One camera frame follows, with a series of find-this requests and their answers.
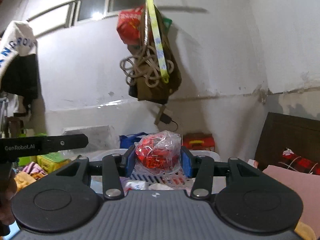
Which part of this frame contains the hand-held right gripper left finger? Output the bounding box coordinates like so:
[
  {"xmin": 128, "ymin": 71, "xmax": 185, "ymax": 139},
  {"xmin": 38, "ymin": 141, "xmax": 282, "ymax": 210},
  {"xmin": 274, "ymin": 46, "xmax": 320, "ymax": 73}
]
[{"xmin": 56, "ymin": 145, "xmax": 137, "ymax": 200}]

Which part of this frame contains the pink floral blanket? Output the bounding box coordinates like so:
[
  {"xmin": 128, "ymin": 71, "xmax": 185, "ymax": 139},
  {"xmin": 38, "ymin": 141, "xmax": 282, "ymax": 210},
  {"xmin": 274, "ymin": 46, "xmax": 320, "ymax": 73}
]
[{"xmin": 14, "ymin": 162, "xmax": 48, "ymax": 180}]

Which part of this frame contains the red case with yellow handle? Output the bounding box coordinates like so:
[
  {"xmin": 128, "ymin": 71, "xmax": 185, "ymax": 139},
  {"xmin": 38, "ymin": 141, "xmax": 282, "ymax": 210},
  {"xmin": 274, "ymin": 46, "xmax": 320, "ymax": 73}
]
[{"xmin": 182, "ymin": 132, "xmax": 216, "ymax": 152}]

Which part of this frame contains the clear plastic basket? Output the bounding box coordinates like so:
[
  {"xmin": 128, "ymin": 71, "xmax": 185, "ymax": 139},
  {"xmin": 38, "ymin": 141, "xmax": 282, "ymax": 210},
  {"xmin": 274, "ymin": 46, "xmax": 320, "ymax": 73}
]
[{"xmin": 89, "ymin": 148, "xmax": 222, "ymax": 198}]

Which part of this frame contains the blue tote bag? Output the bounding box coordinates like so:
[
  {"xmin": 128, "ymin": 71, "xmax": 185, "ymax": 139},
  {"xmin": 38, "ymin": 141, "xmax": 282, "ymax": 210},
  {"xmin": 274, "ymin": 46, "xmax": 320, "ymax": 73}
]
[{"xmin": 119, "ymin": 132, "xmax": 150, "ymax": 149}]

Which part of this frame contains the pink cloth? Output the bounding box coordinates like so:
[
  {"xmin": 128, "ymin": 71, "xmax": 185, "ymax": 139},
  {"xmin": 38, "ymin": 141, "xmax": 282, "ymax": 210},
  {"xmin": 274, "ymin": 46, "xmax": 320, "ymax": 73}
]
[{"xmin": 262, "ymin": 161, "xmax": 320, "ymax": 233}]

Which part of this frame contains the green box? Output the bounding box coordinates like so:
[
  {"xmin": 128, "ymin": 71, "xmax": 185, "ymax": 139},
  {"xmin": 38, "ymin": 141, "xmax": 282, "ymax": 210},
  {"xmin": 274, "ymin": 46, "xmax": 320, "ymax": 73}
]
[{"xmin": 37, "ymin": 152, "xmax": 72, "ymax": 173}]

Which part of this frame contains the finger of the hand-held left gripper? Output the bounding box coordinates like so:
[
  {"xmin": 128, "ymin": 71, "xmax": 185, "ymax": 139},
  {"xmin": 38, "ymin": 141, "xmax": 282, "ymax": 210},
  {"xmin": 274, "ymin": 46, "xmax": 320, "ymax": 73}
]
[{"xmin": 41, "ymin": 134, "xmax": 89, "ymax": 153}]

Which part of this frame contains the window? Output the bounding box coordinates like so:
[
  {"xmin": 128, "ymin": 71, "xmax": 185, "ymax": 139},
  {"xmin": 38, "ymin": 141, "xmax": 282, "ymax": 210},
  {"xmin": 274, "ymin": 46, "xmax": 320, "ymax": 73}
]
[{"xmin": 67, "ymin": 0, "xmax": 150, "ymax": 28}]

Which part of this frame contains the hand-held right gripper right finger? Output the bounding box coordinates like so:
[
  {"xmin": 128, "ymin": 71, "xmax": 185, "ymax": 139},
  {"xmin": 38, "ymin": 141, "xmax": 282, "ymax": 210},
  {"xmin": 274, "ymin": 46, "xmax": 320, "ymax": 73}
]
[{"xmin": 180, "ymin": 146, "xmax": 263, "ymax": 200}]

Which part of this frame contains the beige rope coil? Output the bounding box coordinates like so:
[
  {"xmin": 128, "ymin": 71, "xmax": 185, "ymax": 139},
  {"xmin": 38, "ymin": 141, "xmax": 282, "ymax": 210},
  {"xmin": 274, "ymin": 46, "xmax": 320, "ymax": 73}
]
[{"xmin": 119, "ymin": 47, "xmax": 175, "ymax": 88}]

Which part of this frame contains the white printed cloth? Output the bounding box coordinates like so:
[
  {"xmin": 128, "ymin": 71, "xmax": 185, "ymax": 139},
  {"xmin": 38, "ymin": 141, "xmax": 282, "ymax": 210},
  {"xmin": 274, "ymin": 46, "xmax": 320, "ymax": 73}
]
[{"xmin": 0, "ymin": 20, "xmax": 38, "ymax": 90}]

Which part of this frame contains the brown hanging bag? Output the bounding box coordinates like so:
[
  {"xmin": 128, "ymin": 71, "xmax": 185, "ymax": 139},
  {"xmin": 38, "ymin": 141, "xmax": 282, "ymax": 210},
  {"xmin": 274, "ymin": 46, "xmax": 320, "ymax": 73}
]
[{"xmin": 129, "ymin": 5, "xmax": 182, "ymax": 104}]

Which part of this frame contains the red plaid cloth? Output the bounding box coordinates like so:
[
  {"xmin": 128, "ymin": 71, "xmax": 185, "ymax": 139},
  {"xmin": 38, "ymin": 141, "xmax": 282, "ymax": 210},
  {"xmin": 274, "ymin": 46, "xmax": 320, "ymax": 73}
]
[{"xmin": 281, "ymin": 148, "xmax": 320, "ymax": 175}]

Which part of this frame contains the yellow cloth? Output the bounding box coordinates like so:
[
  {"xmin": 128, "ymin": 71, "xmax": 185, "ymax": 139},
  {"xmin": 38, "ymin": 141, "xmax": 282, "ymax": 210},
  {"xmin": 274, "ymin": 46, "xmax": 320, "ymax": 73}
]
[{"xmin": 294, "ymin": 222, "xmax": 317, "ymax": 240}]

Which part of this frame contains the red ornament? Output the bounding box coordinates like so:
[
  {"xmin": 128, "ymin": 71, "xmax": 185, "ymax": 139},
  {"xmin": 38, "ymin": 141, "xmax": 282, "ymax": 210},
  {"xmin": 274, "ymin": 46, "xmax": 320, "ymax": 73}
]
[{"xmin": 134, "ymin": 130, "xmax": 182, "ymax": 175}]

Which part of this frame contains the dark wooden headboard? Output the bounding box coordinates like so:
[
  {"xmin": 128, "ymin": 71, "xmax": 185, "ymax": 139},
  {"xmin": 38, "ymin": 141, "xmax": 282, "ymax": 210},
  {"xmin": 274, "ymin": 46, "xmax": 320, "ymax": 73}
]
[{"xmin": 254, "ymin": 112, "xmax": 320, "ymax": 175}]

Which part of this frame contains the person's left hand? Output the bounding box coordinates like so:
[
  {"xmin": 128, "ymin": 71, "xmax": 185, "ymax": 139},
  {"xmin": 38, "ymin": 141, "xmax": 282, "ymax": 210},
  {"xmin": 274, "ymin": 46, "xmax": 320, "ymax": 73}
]
[{"xmin": 0, "ymin": 177, "xmax": 18, "ymax": 230}]

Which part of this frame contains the orange blanket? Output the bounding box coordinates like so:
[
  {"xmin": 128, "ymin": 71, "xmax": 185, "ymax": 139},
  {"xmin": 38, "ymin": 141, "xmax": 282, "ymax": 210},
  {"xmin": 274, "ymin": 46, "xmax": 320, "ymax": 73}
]
[{"xmin": 14, "ymin": 172, "xmax": 35, "ymax": 193}]

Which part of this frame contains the yellow-green lanyard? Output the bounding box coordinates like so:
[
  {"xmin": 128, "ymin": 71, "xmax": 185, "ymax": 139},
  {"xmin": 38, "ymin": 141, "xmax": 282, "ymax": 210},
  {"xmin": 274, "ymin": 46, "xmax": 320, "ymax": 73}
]
[{"xmin": 144, "ymin": 0, "xmax": 169, "ymax": 83}]

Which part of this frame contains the pink red packet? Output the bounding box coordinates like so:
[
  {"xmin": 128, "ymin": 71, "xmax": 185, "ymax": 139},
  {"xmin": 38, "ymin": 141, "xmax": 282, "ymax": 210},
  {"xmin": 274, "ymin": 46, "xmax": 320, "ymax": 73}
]
[{"xmin": 125, "ymin": 180, "xmax": 148, "ymax": 192}]

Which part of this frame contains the red plastic bag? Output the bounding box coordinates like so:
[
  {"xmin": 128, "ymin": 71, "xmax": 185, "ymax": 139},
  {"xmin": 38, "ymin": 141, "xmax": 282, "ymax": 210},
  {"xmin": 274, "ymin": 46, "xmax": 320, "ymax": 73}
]
[{"xmin": 117, "ymin": 5, "xmax": 148, "ymax": 45}]

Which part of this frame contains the black garment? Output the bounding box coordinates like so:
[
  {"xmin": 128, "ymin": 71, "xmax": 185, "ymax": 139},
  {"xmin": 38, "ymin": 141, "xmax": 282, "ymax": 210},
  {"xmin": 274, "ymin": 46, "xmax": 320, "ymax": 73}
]
[{"xmin": 0, "ymin": 54, "xmax": 39, "ymax": 100}]

